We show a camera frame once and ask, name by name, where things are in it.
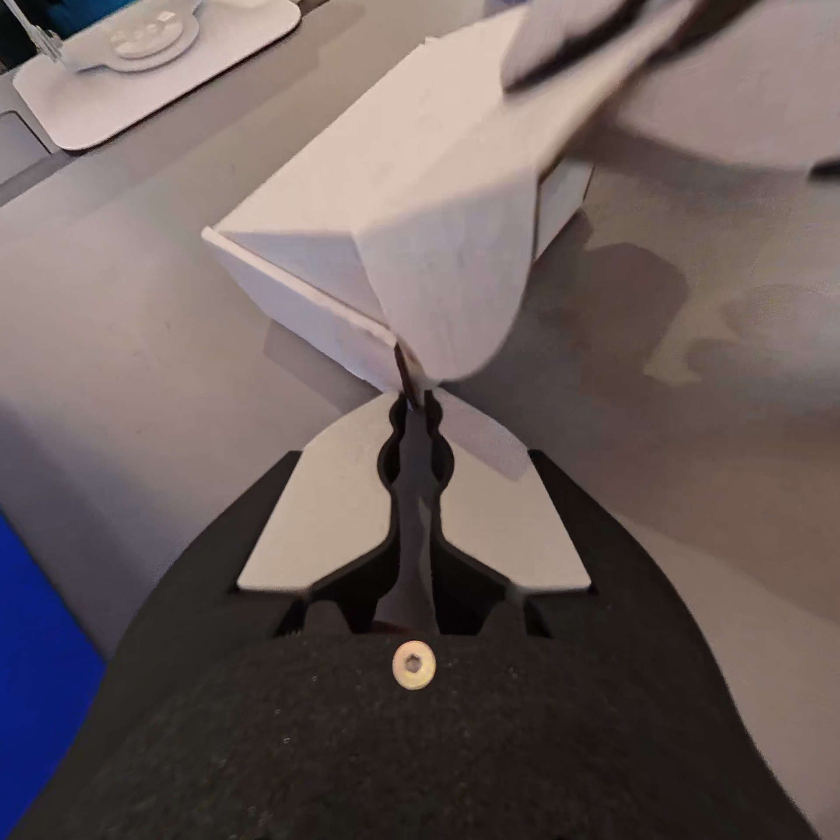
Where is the blue plastic storage bin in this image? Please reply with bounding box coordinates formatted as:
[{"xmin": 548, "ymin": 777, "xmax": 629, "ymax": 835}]
[{"xmin": 0, "ymin": 511, "xmax": 110, "ymax": 836}]

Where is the white cardboard mailer box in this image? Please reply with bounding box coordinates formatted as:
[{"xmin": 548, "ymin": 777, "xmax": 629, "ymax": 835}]
[{"xmin": 200, "ymin": 0, "xmax": 700, "ymax": 411}]

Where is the wooden document stand white base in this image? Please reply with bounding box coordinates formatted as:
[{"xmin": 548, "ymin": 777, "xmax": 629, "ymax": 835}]
[{"xmin": 12, "ymin": 0, "xmax": 304, "ymax": 153}]

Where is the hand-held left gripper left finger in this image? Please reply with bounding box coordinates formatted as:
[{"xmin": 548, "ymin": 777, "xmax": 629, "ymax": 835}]
[{"xmin": 235, "ymin": 392, "xmax": 404, "ymax": 597}]

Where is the grey closed laptop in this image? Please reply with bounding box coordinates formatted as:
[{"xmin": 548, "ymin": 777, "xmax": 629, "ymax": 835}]
[{"xmin": 0, "ymin": 108, "xmax": 55, "ymax": 188}]

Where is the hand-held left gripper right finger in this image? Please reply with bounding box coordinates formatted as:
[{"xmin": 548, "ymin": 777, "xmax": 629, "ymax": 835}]
[{"xmin": 422, "ymin": 387, "xmax": 593, "ymax": 599}]

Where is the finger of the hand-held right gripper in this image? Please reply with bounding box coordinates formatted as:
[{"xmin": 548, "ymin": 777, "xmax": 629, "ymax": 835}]
[
  {"xmin": 500, "ymin": 0, "xmax": 657, "ymax": 93},
  {"xmin": 617, "ymin": 0, "xmax": 840, "ymax": 177}
]

